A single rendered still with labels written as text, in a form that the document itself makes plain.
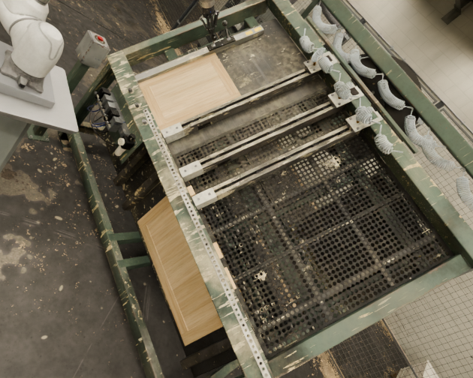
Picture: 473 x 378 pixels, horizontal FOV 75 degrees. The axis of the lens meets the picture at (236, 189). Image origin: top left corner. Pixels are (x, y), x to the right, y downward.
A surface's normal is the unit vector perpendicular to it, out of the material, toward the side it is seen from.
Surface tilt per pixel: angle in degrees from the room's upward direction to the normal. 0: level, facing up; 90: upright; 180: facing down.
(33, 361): 0
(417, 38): 90
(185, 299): 90
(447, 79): 90
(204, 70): 55
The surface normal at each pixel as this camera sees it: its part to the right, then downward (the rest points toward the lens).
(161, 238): -0.55, -0.05
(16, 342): 0.71, -0.55
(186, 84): -0.04, -0.36
